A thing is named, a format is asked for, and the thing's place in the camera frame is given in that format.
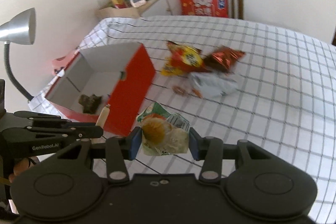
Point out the silver desk lamp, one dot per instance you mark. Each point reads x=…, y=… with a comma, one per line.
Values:
x=18, y=27

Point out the pink timer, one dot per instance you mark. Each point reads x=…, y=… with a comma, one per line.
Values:
x=137, y=1

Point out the person's left hand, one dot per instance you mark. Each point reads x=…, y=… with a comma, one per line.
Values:
x=18, y=169

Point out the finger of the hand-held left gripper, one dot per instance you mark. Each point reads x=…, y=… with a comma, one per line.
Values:
x=44, y=116
x=78, y=130

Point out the white checked tablecloth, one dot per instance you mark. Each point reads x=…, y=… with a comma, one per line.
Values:
x=262, y=98

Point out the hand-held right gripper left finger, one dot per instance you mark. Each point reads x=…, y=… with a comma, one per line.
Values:
x=135, y=144

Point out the dark brown small packet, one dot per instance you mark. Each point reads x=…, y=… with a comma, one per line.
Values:
x=89, y=103

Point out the beige snack stick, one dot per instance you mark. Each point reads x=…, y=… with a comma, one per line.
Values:
x=103, y=115

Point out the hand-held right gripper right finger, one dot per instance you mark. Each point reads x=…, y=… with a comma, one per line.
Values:
x=194, y=145

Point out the clear nut packet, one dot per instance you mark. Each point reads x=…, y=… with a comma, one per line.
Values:
x=179, y=90

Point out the orange snack bag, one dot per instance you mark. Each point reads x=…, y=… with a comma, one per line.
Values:
x=187, y=57

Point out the red cardboard box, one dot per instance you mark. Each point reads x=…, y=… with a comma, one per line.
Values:
x=131, y=87

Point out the white snack bag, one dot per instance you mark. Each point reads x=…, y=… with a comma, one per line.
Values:
x=214, y=83

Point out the clear egg snack packet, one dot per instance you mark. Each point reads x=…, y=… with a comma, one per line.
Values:
x=164, y=134

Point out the red-brown foil snack bag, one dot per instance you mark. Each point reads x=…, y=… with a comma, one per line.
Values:
x=223, y=57

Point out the yellow candy packet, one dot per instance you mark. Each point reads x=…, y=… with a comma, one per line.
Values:
x=169, y=71

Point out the pink cloth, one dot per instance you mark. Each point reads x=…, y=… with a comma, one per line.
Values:
x=61, y=62

